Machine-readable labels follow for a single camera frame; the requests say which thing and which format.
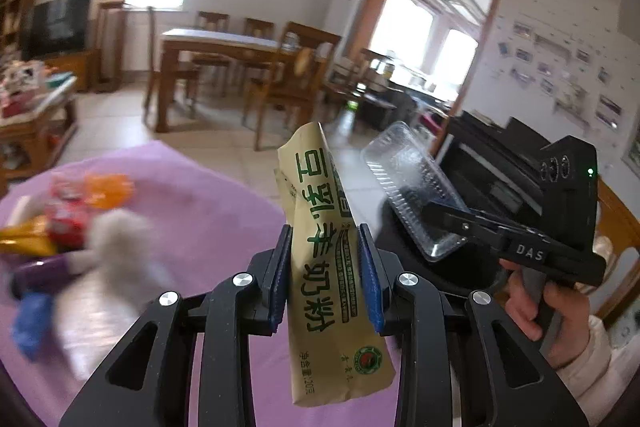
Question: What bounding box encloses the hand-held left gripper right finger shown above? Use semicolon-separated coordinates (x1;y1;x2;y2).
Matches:
356;223;591;427

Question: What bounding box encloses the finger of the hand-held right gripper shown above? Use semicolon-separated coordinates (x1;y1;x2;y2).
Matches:
421;201;506;254

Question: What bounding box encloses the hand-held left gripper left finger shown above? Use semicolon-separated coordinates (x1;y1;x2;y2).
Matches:
59;224;296;427

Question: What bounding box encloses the tan paper powder packet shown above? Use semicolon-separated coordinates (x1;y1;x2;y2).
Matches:
274;122;397;408

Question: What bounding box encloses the clear plastic tray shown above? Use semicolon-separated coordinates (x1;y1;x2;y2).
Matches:
360;121;471;264

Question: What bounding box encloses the person's right forearm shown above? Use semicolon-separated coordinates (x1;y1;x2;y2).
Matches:
562;314;640;427

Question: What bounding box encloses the person's right hand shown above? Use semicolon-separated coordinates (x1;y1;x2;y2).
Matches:
500;257;595;367

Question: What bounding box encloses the purple tablecloth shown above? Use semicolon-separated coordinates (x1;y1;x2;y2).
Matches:
0;141;401;427

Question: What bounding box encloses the dark low table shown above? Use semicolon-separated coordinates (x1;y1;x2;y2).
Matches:
357;82;417;128

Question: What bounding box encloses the orange plastic wrapper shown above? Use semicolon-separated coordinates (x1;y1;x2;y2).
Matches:
82;174;135;210

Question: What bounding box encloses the wooden dining chair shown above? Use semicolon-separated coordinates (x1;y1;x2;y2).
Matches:
244;22;342;152
192;11;232;98
242;18;276;58
144;6;201;112

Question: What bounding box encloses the red snack packet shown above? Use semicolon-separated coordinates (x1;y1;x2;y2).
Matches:
45;199;92;251

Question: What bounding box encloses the white standing air conditioner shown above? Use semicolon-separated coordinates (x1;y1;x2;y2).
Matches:
327;0;362;64

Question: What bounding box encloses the purple wrapper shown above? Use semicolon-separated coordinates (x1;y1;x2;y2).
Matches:
11;254;77;300

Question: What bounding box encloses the wooden dining table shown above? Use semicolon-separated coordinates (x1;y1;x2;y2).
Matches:
147;28;301;134

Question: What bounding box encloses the yellow snack packet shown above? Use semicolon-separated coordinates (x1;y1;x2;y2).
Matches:
0;217;59;257

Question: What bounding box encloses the tall wooden stand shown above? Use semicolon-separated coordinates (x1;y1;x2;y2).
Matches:
92;1;127;94

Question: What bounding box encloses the wooden coffee table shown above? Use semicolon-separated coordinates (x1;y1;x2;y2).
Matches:
0;74;81;184

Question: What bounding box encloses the wooden television cabinet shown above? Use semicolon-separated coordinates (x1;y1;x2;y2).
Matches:
22;49;94;92

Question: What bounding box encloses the clutter of small items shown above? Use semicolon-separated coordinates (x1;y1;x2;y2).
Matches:
0;59;58;120

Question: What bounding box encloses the black television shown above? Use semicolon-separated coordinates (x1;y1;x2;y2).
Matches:
22;0;94;60

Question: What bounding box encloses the wooden bookshelf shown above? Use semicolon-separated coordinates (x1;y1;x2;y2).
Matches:
0;0;46;55

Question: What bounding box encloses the group of wall photos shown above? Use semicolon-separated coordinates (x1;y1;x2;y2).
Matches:
497;21;626;130

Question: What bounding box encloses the wooden door frame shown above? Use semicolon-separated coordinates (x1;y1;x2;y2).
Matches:
360;0;507;158

